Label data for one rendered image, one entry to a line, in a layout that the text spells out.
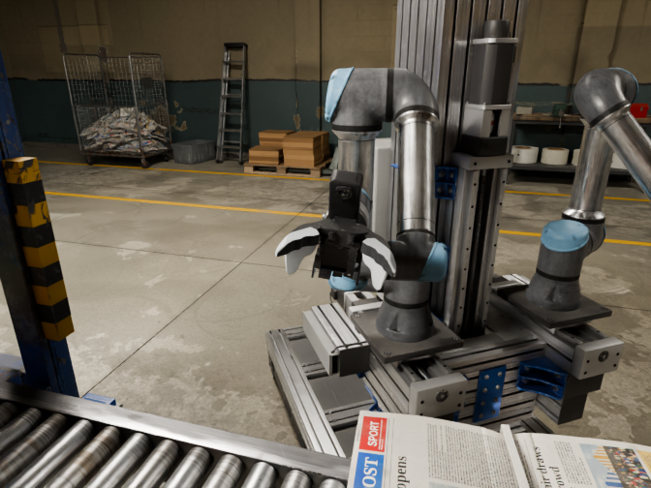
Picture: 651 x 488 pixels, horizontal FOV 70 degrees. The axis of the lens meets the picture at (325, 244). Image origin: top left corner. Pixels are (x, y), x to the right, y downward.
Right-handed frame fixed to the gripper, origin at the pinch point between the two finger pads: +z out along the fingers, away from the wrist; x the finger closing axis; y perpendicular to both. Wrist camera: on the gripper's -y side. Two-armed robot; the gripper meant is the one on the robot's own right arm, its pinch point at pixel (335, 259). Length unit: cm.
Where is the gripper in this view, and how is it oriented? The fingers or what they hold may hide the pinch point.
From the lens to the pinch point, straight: 57.9
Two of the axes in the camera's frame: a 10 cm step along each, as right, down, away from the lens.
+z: -1.2, 3.5, -9.3
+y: -1.3, 9.2, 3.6
